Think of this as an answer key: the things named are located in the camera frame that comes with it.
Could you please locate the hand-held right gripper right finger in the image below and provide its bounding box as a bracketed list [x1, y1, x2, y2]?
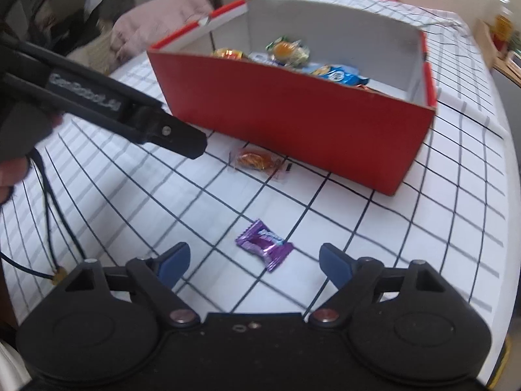
[309, 243, 457, 327]

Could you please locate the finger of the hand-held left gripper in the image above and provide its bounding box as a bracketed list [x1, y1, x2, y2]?
[134, 105, 208, 159]

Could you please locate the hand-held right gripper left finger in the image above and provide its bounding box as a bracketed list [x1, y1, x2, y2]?
[51, 242, 199, 327]

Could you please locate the purple candy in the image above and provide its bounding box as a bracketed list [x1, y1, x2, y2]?
[235, 219, 294, 273]

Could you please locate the orange candy clear wrapper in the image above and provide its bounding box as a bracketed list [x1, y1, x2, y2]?
[229, 148, 286, 181]

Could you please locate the red cardboard box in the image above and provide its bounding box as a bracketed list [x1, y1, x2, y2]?
[147, 0, 438, 197]

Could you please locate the person's left hand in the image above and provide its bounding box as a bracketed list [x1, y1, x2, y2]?
[0, 155, 33, 205]

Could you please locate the checkered tablecloth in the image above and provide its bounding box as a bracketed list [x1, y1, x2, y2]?
[0, 0, 514, 335]

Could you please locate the gold orange candy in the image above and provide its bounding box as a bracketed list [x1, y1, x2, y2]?
[212, 48, 245, 61]

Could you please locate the pink jacket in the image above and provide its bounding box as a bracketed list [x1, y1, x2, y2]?
[111, 0, 214, 64]

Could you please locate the white and blue packet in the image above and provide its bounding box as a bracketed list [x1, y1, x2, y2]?
[247, 51, 286, 66]

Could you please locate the orange jelly clear packet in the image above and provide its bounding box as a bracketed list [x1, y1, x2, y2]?
[266, 36, 311, 67]

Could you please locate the blue snack packet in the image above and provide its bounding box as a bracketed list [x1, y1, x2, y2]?
[311, 64, 370, 87]

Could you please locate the wooden shelf tray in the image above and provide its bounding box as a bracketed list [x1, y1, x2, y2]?
[474, 18, 521, 86]

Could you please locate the bottle of yellow liquid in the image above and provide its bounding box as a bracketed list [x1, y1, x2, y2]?
[494, 0, 514, 45]

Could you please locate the black cable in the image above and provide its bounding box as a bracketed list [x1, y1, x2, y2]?
[0, 147, 82, 283]

